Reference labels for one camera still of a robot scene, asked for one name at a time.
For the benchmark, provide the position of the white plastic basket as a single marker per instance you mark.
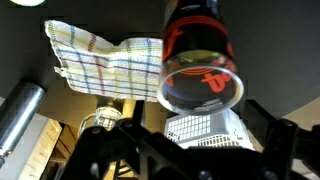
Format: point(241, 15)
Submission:
point(200, 128)

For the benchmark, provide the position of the checkered dish cloth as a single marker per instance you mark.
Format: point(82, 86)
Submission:
point(110, 63)

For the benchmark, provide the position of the steel water bottle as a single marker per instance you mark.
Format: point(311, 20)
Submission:
point(18, 113)

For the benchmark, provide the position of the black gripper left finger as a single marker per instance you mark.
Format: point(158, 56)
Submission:
point(138, 113)

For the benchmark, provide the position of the clear glass mug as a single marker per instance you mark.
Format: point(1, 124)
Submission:
point(105, 118)

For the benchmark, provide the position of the white kitchen counter cabinet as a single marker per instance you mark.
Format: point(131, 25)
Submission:
point(43, 150)

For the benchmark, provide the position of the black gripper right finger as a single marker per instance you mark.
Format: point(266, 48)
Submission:
point(281, 143)

